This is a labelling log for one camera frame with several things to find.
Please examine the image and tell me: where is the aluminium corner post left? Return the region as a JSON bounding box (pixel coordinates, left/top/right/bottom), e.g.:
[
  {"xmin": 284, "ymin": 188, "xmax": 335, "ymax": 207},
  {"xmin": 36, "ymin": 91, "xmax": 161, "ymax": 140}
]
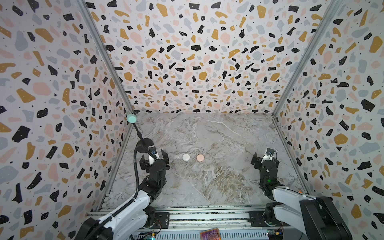
[{"xmin": 75, "ymin": 0, "xmax": 136, "ymax": 115}]

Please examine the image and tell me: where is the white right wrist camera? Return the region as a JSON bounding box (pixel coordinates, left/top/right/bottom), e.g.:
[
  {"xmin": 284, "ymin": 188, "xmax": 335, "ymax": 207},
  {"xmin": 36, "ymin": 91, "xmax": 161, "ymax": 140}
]
[{"xmin": 263, "ymin": 148, "xmax": 278, "ymax": 162}]

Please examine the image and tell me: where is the aluminium corner post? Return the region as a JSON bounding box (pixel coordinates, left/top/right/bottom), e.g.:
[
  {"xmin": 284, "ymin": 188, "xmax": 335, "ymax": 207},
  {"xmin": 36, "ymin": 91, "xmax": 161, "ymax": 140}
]
[
  {"xmin": 75, "ymin": 0, "xmax": 136, "ymax": 115},
  {"xmin": 272, "ymin": 0, "xmax": 344, "ymax": 119}
]

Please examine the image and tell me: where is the aluminium corner post right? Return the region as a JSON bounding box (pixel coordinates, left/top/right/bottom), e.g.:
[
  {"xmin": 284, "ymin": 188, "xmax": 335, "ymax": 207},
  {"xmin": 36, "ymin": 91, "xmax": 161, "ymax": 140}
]
[{"xmin": 272, "ymin": 0, "xmax": 344, "ymax": 119}]

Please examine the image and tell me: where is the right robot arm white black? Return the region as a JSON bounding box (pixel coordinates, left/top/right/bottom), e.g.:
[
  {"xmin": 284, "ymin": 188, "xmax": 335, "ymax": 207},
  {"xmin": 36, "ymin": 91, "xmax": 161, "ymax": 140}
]
[{"xmin": 251, "ymin": 148, "xmax": 353, "ymax": 240}]

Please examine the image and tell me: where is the pink round earbud case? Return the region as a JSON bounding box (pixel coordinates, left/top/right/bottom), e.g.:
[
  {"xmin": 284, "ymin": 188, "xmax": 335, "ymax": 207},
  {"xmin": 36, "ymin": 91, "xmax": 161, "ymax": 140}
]
[{"xmin": 197, "ymin": 154, "xmax": 205, "ymax": 162}]

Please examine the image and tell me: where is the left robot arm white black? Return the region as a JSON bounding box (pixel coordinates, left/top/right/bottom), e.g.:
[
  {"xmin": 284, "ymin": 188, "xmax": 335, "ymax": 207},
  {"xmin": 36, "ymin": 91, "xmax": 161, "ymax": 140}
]
[{"xmin": 75, "ymin": 150, "xmax": 170, "ymax": 240}]

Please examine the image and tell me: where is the pink circuit board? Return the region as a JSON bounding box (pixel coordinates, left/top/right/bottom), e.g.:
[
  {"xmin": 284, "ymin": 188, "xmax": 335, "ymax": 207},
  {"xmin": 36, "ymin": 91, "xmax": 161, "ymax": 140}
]
[{"xmin": 200, "ymin": 228, "xmax": 221, "ymax": 240}]

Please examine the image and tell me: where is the black microphone stand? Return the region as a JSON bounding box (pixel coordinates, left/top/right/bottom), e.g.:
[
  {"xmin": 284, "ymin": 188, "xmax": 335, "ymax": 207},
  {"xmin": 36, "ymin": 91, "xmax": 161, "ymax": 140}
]
[{"xmin": 133, "ymin": 124, "xmax": 154, "ymax": 154}]

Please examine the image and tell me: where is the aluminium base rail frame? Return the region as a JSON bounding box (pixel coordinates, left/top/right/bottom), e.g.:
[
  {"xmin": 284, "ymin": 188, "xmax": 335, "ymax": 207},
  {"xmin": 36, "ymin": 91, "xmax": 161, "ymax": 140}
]
[{"xmin": 78, "ymin": 193, "xmax": 343, "ymax": 240}]

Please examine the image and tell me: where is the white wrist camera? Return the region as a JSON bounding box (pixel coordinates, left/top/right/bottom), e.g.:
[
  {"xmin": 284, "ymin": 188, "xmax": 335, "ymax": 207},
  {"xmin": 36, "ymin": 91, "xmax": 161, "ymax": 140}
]
[
  {"xmin": 263, "ymin": 148, "xmax": 278, "ymax": 162},
  {"xmin": 148, "ymin": 145, "xmax": 159, "ymax": 160}
]

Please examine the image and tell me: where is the white earbud charging case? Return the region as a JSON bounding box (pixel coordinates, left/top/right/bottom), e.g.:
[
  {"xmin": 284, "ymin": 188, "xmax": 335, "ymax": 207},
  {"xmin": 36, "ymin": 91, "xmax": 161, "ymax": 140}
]
[{"xmin": 182, "ymin": 154, "xmax": 191, "ymax": 162}]

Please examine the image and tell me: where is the green microphone head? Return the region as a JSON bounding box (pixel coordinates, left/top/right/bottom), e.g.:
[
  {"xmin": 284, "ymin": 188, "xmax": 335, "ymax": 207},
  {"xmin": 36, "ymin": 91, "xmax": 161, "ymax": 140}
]
[{"xmin": 126, "ymin": 114, "xmax": 137, "ymax": 124}]

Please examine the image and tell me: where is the black corrugated cable hose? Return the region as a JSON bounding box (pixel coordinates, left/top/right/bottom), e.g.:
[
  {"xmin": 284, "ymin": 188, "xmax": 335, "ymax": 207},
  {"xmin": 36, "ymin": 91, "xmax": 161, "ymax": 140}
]
[{"xmin": 133, "ymin": 139, "xmax": 151, "ymax": 200}]

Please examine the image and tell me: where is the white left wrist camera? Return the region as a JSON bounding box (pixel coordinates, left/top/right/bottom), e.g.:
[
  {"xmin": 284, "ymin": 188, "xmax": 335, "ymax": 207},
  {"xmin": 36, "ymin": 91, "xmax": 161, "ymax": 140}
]
[{"xmin": 148, "ymin": 145, "xmax": 159, "ymax": 160}]

